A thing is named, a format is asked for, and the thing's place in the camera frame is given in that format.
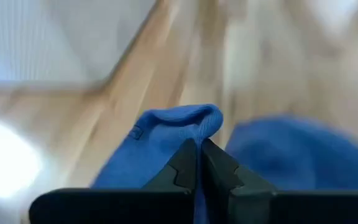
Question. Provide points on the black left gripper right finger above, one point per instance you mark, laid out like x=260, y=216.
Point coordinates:
x=222, y=180

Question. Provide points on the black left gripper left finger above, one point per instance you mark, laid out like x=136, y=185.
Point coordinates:
x=182, y=174

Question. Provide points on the blue-violet sock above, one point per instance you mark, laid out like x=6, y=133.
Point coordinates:
x=291, y=155
x=154, y=140

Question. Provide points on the white perforated plastic basket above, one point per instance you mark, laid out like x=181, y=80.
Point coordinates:
x=26, y=37

